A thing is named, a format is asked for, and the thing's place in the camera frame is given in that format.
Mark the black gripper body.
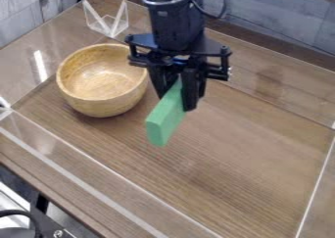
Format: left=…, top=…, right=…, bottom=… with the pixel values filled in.
left=124, top=0, right=232, bottom=81

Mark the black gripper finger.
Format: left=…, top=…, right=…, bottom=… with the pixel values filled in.
left=148, top=66, right=178, bottom=98
left=180, top=68, right=206, bottom=112

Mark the green rectangular block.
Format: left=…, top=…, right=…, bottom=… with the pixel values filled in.
left=145, top=80, right=185, bottom=147

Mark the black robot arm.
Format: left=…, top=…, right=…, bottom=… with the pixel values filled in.
left=125, top=0, right=232, bottom=112

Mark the wooden bowl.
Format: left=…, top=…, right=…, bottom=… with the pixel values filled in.
left=55, top=43, right=148, bottom=118

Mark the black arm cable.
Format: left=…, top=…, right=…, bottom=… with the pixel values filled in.
left=190, top=0, right=229, bottom=21

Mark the clear acrylic corner bracket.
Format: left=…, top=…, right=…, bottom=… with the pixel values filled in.
left=82, top=0, right=128, bottom=38

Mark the clear acrylic front wall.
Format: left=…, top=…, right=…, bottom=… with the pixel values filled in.
left=0, top=108, right=222, bottom=238

